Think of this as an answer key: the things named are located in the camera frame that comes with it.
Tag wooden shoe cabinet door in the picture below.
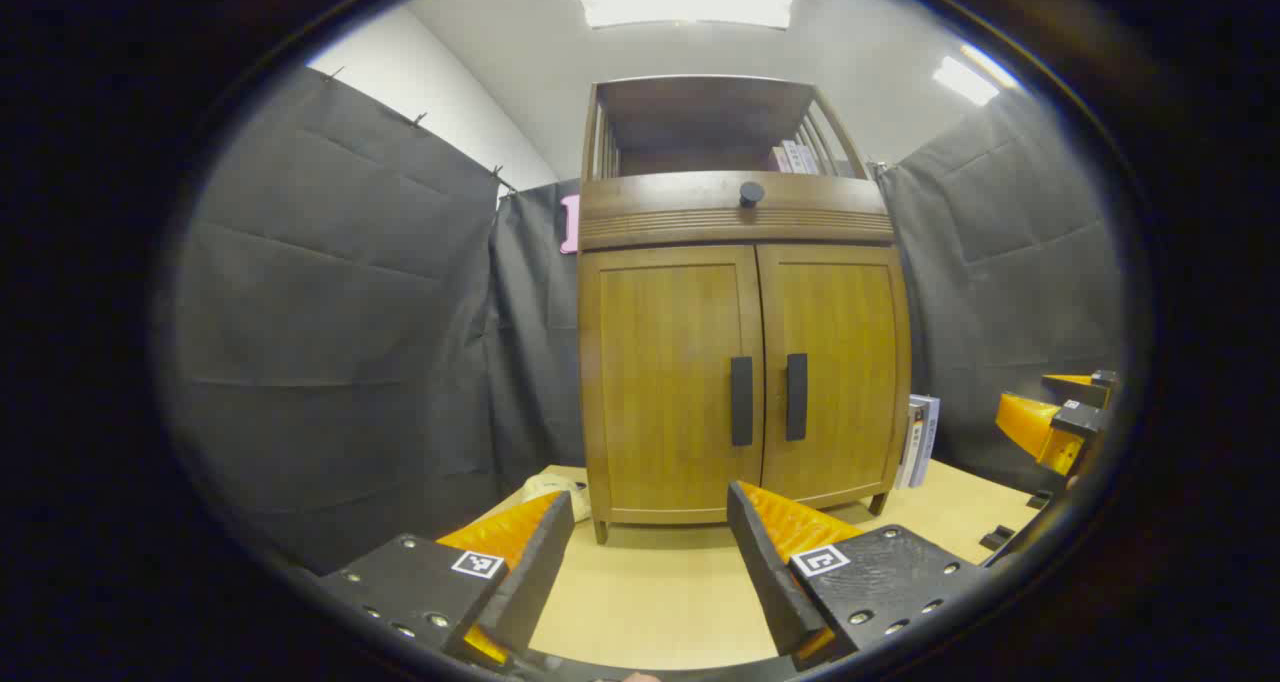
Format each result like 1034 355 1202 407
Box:
597 245 766 523
757 245 903 505

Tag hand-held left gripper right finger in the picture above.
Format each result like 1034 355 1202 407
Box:
727 480 991 671

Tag wooden drawer with black knob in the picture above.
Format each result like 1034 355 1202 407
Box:
580 172 894 253

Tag crumpled white cloth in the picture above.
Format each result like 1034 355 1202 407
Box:
520 472 591 523

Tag row of books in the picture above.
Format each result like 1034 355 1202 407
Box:
770 140 821 175

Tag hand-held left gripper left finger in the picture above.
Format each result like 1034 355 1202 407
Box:
318 490 576 668

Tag wooden double-door shoe cabinet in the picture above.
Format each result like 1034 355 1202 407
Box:
577 75 913 545

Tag small ceiling light panel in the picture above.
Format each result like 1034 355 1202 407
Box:
933 45 1021 106

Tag large ceiling light panel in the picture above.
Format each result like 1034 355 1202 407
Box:
573 0 794 31

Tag black backdrop cloth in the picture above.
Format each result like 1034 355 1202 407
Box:
165 67 1126 573

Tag upright white books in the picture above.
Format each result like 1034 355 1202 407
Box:
895 394 941 490

